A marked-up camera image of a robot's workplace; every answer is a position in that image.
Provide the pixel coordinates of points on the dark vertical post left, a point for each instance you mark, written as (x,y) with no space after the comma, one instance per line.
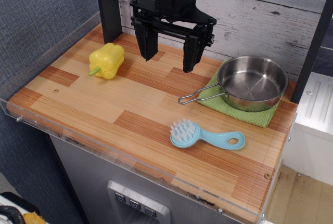
(110,19)

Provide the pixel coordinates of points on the clear acrylic table guard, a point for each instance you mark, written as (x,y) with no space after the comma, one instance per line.
(130,116)

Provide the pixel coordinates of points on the stainless steel pot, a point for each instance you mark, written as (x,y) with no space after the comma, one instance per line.
(247,83)

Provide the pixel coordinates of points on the dark vertical post right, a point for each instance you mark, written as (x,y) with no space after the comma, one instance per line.
(312,52)

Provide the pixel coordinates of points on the silver dispenser button panel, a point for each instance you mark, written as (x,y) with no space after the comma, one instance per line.
(133,207)

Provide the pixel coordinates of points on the dark vertical post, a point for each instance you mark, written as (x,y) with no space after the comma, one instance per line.
(110,19)
(312,52)

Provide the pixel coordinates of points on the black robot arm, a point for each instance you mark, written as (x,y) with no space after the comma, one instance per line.
(176,18)

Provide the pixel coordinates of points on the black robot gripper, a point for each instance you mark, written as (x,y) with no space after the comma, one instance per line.
(178,18)

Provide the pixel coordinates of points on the grey toy fridge cabinet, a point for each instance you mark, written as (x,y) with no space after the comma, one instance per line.
(89,175)

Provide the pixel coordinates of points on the yellow toy bell pepper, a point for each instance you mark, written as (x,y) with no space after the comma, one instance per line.
(105,61)

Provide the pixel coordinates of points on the white ridged side unit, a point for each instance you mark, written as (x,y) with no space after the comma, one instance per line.
(308,149)

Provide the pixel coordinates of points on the black and yellow object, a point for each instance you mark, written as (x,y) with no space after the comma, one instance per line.
(14,209)

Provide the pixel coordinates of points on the light blue scrub brush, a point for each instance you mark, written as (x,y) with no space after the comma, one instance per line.
(185,133)

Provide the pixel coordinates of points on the green folded towel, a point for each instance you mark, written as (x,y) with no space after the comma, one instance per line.
(261,119)

